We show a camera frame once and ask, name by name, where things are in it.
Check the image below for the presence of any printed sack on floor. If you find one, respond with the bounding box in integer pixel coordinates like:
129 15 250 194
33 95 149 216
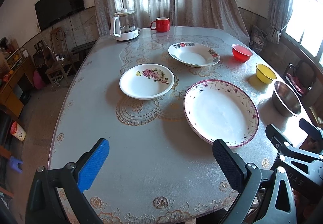
249 25 267 54

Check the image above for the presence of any white plate with red characters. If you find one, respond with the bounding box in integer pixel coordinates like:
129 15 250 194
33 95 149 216
168 42 221 68

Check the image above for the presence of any red mug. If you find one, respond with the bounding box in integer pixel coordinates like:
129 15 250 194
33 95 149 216
150 17 170 33

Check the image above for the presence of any yellow bowl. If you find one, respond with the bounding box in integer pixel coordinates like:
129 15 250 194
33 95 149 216
256 63 277 85

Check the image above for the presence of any lace tablecloth with gold flowers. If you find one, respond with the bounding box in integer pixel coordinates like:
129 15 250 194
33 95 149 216
48 27 307 223

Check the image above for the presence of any wooden chair by wall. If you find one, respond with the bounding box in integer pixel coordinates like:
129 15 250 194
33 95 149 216
45 27 77 90

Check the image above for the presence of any large plate with purple rim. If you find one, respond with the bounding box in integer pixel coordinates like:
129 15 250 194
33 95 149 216
183 79 259 148

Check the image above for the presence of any white glass electric kettle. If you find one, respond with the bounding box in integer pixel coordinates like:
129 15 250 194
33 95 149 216
110 9 139 41

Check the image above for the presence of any black wall television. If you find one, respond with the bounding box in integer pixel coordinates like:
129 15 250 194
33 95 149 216
35 0 85 31

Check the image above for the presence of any red plastic bowl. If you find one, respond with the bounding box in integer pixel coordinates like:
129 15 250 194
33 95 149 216
232 44 253 63

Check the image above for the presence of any dark wooden armchair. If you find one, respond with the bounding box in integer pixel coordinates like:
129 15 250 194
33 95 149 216
282 60 316 99

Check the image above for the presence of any wooden cabinet shelf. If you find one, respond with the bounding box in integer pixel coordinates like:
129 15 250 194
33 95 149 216
1 37 36 118

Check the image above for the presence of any stainless steel bowl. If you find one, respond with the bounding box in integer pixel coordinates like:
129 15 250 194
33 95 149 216
272 81 301 117

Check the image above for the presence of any white plate with pink roses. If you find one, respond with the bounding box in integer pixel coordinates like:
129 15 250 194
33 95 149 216
119 63 175 100

